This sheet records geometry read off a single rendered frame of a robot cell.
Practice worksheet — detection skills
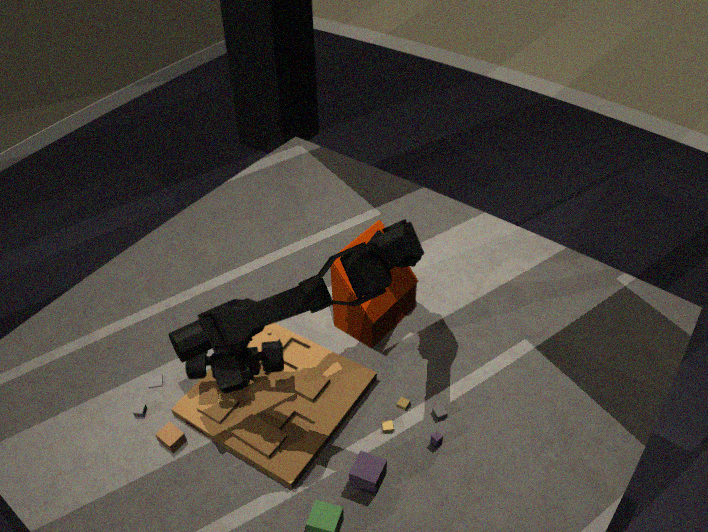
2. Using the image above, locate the green cube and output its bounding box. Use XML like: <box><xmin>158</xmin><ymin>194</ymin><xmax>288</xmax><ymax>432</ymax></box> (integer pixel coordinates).
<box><xmin>306</xmin><ymin>500</ymin><xmax>344</xmax><ymax>532</ymax></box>

